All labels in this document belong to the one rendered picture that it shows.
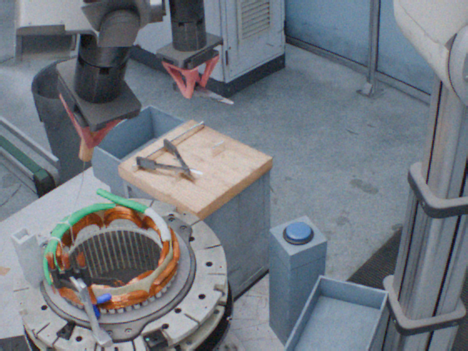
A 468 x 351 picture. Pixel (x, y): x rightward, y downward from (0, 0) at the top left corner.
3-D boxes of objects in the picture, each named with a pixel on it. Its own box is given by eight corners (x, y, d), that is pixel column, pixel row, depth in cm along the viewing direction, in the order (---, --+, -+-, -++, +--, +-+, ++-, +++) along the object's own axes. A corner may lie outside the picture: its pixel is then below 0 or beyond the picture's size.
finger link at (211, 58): (165, 96, 114) (160, 49, 108) (195, 79, 118) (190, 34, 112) (194, 109, 110) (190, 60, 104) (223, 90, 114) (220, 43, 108)
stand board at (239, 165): (119, 176, 119) (117, 165, 117) (192, 129, 130) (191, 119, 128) (197, 224, 108) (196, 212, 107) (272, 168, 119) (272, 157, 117)
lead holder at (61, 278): (53, 286, 77) (46, 267, 75) (78, 269, 79) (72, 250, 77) (70, 302, 75) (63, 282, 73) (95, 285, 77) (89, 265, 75)
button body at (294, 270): (286, 349, 118) (289, 255, 103) (268, 325, 123) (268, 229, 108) (318, 335, 120) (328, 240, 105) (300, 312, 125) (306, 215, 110)
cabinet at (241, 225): (140, 276, 135) (120, 176, 119) (201, 230, 146) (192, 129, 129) (208, 323, 124) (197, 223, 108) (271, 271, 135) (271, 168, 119)
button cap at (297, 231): (293, 245, 104) (293, 241, 103) (281, 230, 107) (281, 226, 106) (315, 236, 105) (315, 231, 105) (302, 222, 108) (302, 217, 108)
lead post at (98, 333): (102, 350, 81) (83, 291, 74) (92, 338, 83) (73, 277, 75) (113, 343, 82) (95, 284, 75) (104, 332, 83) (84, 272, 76)
